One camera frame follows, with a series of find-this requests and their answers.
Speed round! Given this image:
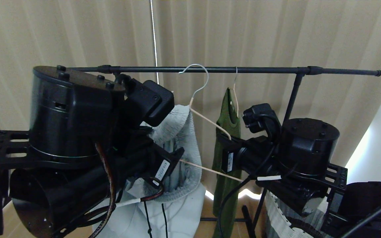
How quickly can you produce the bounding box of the pale grey garment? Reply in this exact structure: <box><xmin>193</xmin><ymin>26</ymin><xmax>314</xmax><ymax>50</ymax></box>
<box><xmin>91</xmin><ymin>105</ymin><xmax>207</xmax><ymax>238</ymax></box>

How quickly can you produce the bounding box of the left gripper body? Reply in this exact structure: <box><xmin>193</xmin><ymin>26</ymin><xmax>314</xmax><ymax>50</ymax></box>
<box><xmin>118</xmin><ymin>132</ymin><xmax>184</xmax><ymax>190</ymax></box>

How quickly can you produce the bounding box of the braided black red cable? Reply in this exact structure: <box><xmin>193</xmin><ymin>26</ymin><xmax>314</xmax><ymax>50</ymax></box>
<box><xmin>88</xmin><ymin>142</ymin><xmax>164</xmax><ymax>238</ymax></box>

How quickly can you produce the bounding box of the beige curtain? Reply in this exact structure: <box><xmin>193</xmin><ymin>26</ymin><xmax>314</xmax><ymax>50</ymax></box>
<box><xmin>0</xmin><ymin>0</ymin><xmax>381</xmax><ymax>202</ymax></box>

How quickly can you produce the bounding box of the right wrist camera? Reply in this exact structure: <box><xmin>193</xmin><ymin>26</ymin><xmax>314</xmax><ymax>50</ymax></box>
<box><xmin>242</xmin><ymin>103</ymin><xmax>281</xmax><ymax>142</ymax></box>

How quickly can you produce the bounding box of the white laundry basket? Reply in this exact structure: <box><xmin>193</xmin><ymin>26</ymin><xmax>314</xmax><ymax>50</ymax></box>
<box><xmin>265</xmin><ymin>190</ymin><xmax>330</xmax><ymax>238</ymax></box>

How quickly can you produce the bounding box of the green printed t-shirt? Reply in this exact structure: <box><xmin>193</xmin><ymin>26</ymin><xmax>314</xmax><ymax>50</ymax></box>
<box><xmin>211</xmin><ymin>88</ymin><xmax>243</xmax><ymax>238</ymax></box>

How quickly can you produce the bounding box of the pink clothes hanger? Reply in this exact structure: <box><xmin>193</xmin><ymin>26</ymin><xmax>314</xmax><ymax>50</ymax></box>
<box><xmin>231</xmin><ymin>67</ymin><xmax>240</xmax><ymax>118</ymax></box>
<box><xmin>178</xmin><ymin>64</ymin><xmax>244</xmax><ymax>183</ymax></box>

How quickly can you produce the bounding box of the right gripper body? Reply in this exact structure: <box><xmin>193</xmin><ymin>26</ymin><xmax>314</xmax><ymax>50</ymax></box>
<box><xmin>217</xmin><ymin>134</ymin><xmax>277</xmax><ymax>177</ymax></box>

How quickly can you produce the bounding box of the black clothes rack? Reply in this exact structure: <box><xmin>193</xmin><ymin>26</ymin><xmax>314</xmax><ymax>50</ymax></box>
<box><xmin>66</xmin><ymin>65</ymin><xmax>381</xmax><ymax>238</ymax></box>

